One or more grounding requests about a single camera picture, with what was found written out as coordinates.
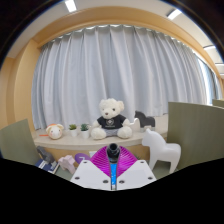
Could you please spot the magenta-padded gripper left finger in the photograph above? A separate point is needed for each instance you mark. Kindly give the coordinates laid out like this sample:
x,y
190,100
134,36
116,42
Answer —
x,y
90,173

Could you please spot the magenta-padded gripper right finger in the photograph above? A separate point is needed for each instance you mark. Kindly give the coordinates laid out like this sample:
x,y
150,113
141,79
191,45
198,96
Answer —
x,y
136,173

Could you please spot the small black charger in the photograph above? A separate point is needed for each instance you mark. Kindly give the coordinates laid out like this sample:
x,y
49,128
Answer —
x,y
113,151

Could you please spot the beige window ledge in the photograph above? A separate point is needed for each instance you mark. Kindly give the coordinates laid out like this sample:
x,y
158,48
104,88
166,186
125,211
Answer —
x,y
76,143

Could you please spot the large white horse figure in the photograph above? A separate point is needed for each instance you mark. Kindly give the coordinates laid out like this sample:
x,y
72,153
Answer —
x,y
163,151

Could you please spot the small potted plant white pot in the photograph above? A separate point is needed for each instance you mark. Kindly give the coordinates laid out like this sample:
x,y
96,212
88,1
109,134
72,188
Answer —
x,y
85,133
73,132

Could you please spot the small white figurine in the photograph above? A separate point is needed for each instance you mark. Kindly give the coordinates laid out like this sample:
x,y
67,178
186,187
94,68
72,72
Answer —
x,y
135,125

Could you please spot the black horse figure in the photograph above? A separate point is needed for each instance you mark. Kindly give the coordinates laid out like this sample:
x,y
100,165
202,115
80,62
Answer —
x,y
146,120

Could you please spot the small white orange plush toy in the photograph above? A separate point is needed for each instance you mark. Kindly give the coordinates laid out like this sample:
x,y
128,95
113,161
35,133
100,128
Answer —
x,y
55,131

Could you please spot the cream teddy bear black shirt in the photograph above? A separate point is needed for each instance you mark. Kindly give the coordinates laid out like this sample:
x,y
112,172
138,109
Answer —
x,y
111,121

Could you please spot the green partition panel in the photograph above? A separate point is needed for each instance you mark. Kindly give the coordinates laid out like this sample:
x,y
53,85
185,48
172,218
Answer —
x,y
16,143
200,133

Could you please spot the light grey curtain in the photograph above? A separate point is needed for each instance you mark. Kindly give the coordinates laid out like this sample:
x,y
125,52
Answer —
x,y
100,66

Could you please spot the ceiling lights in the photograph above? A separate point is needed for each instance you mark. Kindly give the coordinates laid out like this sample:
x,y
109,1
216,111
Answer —
x,y
70,5

